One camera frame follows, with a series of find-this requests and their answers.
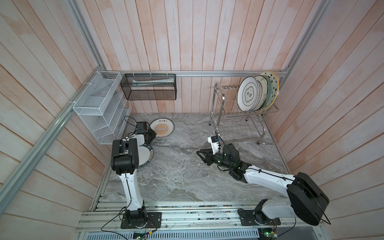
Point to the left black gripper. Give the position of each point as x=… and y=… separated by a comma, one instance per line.
x=153, y=134

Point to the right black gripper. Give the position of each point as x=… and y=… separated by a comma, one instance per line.
x=208, y=158

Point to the small sunburst plate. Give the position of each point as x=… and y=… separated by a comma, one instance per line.
x=163, y=127

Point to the green rim lettered plate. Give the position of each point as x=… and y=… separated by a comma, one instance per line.
x=146, y=154

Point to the white plate green clover outline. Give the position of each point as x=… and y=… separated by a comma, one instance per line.
x=247, y=94

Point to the mint green flower plate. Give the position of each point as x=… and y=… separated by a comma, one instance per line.
x=269, y=93

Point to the cream plate with red berries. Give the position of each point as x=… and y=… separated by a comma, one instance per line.
x=263, y=80

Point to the white star patterned plate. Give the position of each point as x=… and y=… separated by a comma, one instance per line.
x=275, y=87

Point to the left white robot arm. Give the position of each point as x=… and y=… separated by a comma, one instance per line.
x=125, y=162

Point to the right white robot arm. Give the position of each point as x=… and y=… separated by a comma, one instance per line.
x=304, y=198

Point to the stainless steel dish rack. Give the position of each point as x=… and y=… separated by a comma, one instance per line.
x=233, y=124

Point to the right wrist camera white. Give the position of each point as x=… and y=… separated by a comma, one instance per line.
x=214, y=141

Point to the black wire mesh basket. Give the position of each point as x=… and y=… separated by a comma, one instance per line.
x=149, y=87

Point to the white wire mesh shelf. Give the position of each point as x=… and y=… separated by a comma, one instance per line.
x=102, y=107

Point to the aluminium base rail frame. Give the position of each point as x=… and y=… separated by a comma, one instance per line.
x=196, y=220

